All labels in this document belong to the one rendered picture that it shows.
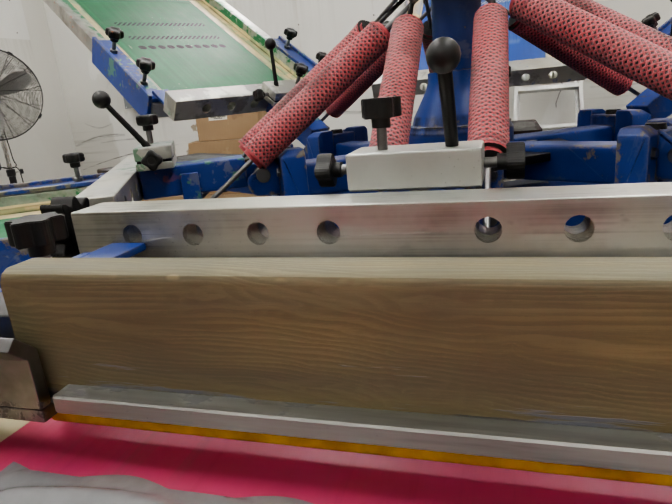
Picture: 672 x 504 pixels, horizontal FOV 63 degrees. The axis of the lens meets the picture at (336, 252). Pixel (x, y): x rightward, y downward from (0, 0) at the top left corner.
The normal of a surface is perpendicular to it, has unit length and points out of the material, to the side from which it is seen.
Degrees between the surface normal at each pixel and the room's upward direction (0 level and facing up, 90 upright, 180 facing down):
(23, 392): 90
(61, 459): 0
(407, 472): 0
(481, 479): 0
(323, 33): 90
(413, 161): 90
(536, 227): 90
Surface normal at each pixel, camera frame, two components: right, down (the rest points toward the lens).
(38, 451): -0.09, -0.96
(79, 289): -0.28, 0.29
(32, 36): 0.96, 0.00
